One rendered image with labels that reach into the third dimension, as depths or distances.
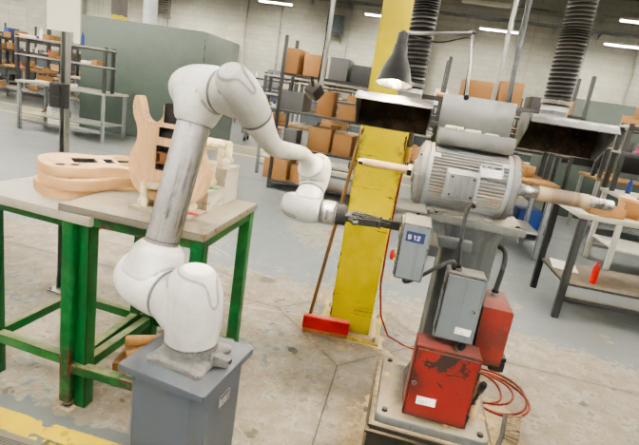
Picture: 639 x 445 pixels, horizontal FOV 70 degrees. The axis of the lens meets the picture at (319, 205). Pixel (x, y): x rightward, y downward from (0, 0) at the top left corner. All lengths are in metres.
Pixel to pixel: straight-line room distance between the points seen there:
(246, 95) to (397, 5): 1.64
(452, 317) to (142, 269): 1.11
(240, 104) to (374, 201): 1.64
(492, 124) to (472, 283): 0.63
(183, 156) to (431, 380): 1.25
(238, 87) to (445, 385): 1.34
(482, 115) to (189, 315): 1.32
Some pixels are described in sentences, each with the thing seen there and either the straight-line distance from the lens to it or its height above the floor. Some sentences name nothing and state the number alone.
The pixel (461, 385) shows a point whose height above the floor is 0.50.
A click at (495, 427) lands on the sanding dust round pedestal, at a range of 2.72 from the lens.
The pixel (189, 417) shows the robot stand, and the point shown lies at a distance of 1.39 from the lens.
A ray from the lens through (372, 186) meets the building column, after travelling 2.79.
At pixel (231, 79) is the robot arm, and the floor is 1.49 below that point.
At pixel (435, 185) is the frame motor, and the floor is 1.22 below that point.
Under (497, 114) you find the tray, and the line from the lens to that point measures 1.96.
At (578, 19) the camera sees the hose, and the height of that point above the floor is 1.88.
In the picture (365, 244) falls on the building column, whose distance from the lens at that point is 2.88.
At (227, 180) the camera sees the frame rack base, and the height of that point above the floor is 1.05.
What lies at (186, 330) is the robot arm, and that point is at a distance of 1.33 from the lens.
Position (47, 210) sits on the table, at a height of 0.88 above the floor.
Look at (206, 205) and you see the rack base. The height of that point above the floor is 0.96.
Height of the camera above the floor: 1.50
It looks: 14 degrees down
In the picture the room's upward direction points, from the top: 9 degrees clockwise
